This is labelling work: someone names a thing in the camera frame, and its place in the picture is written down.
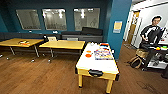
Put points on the dark grey sofa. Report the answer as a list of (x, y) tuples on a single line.
[(83, 35)]

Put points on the person in dark shirt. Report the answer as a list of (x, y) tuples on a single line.
[(150, 33)]

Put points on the small orange bowl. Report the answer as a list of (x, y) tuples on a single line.
[(88, 51)]

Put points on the black wheeled cart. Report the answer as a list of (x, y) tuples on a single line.
[(156, 56)]

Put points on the colourful board game box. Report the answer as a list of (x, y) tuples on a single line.
[(103, 55)]

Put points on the dark framed window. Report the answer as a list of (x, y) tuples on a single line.
[(86, 19), (28, 19), (54, 19)]

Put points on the orange plastic bowl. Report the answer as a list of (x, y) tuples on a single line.
[(88, 55)]

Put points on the small orange red item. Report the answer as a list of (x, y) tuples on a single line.
[(23, 42)]

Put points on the brown wooden door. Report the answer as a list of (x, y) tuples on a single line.
[(134, 26)]

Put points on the yellow wooden gaming table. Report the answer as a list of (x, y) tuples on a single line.
[(96, 66)]

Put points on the brown cardboard box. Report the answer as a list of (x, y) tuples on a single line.
[(52, 38)]

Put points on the yellow wall sign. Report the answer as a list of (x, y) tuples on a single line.
[(117, 26)]

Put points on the white plastic item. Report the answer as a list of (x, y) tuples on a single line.
[(90, 43)]

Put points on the black table end panel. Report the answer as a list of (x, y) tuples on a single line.
[(95, 72)]

